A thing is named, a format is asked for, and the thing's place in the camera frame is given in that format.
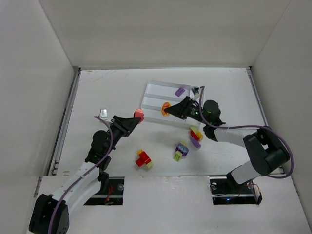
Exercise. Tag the red large lego brick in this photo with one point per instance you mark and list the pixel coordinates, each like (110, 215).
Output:
(143, 159)

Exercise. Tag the red rounded lego brick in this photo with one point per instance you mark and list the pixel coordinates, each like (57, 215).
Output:
(139, 114)

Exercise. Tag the white sorting tray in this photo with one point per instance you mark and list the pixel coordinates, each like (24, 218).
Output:
(157, 96)

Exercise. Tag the yellow curved lego brick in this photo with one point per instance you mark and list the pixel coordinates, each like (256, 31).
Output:
(199, 135)

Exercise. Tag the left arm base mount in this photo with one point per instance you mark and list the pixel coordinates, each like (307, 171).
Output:
(110, 193)

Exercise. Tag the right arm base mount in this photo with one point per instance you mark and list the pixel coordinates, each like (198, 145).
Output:
(243, 194)

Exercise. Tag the light green lego brick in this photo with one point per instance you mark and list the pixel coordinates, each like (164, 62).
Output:
(177, 156)

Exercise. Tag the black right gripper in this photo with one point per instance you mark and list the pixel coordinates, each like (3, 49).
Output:
(185, 109)

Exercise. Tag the red curved lego brick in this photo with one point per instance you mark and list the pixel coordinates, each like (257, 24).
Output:
(194, 135)

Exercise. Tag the light green lego plate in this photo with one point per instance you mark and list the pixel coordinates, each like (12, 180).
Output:
(149, 165)

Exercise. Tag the yellow small lego brick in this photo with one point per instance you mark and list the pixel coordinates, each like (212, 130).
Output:
(140, 152)

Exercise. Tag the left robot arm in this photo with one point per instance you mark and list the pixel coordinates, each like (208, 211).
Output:
(51, 213)

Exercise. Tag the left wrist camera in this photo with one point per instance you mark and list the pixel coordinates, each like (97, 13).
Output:
(103, 113)

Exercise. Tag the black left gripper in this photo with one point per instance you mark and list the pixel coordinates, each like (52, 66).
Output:
(121, 126)

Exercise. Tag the purple butterfly lego brick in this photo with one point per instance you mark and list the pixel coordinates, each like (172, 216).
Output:
(179, 92)

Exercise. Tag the purple curved lego brick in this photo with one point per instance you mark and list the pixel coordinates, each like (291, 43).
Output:
(195, 143)

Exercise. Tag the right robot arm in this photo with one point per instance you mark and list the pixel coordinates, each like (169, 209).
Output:
(265, 149)

